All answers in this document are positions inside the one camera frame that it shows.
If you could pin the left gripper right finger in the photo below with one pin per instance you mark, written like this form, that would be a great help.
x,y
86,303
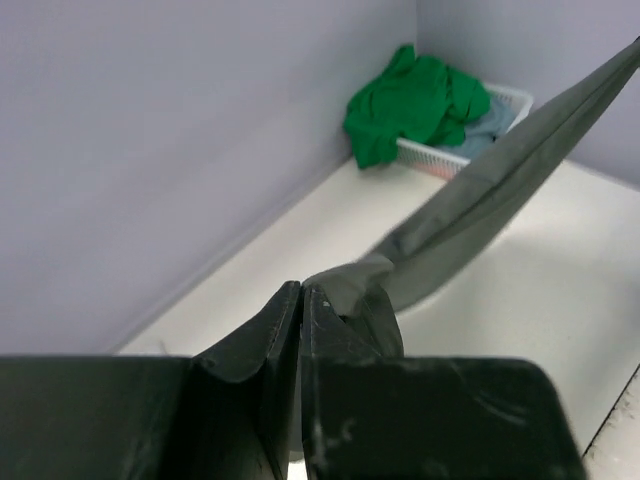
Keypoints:
x,y
365,416

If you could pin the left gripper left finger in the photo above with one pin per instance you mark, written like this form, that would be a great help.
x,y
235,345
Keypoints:
x,y
225,413

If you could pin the grey t shirt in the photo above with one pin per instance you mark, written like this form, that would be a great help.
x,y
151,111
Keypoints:
x,y
352,308

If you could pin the white laundry basket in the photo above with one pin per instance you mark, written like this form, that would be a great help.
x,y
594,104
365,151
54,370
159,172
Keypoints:
x,y
444,165

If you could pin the light blue t shirt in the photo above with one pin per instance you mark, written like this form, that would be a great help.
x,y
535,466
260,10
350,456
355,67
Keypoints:
x,y
483,132

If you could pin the green t shirt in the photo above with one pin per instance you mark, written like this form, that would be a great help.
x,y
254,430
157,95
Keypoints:
x,y
416,97

